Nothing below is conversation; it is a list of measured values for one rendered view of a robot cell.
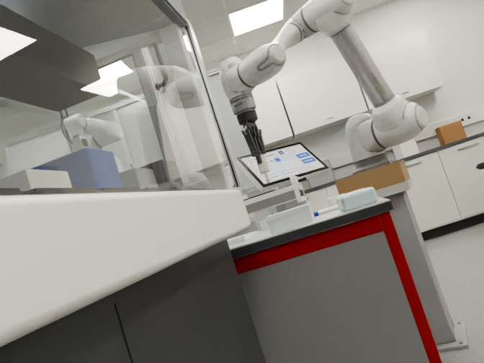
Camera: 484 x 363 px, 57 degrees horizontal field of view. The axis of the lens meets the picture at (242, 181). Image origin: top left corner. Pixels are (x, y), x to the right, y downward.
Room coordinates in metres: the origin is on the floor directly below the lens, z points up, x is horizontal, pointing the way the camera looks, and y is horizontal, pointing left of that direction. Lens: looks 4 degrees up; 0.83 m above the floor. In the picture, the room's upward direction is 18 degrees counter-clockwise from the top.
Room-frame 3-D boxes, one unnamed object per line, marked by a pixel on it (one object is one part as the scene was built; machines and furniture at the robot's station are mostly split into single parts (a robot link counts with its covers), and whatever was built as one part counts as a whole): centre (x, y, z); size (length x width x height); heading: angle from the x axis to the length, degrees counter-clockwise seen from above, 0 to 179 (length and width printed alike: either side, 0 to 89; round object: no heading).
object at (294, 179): (1.93, -0.22, 0.87); 0.29 x 0.02 x 0.11; 169
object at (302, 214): (1.32, -0.10, 0.79); 0.13 x 0.09 x 0.05; 78
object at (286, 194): (1.97, -0.02, 0.86); 0.40 x 0.26 x 0.06; 79
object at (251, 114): (1.67, -0.09, 1.16); 0.08 x 0.07 x 0.09; 153
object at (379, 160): (2.22, -0.64, 0.89); 0.22 x 0.18 x 0.06; 156
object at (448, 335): (2.20, -0.63, 0.38); 0.30 x 0.30 x 0.76; 66
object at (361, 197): (1.29, -0.29, 0.78); 0.15 x 0.10 x 0.04; 175
